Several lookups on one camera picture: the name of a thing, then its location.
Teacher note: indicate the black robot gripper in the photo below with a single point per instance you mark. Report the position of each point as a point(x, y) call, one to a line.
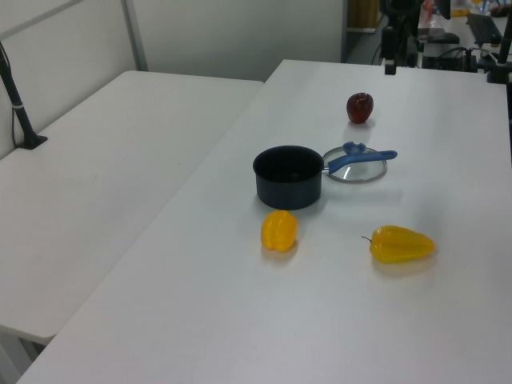
point(392, 42)

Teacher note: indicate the glass lid with blue knob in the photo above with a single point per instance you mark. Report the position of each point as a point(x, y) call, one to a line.
point(360, 172)

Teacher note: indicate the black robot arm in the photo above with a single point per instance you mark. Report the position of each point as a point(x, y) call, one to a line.
point(402, 12)

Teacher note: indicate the black wrist rest pad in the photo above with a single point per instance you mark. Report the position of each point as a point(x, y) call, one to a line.
point(438, 37)

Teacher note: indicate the black electronics box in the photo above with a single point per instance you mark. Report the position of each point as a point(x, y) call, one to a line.
point(447, 59)

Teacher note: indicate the dark red apple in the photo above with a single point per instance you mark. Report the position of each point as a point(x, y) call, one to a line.
point(359, 107)

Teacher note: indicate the brown wooden door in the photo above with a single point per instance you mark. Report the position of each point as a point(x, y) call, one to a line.
point(362, 14)

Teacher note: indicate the black keyboard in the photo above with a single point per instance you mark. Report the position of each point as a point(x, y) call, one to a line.
point(484, 27)

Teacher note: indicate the long yellow bell pepper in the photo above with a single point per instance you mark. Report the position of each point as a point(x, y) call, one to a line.
point(400, 245)

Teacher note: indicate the round yellow bell pepper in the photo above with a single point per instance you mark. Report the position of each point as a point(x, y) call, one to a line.
point(278, 230)

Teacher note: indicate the white side table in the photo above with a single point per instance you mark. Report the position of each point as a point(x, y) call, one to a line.
point(100, 176)

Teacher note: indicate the black camera stand with clamp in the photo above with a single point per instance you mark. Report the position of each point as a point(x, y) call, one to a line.
point(501, 60)

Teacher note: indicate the grey metal partition post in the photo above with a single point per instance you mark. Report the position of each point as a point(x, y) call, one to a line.
point(135, 34)

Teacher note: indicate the black camera pole with base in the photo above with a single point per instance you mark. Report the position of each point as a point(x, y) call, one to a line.
point(19, 112)

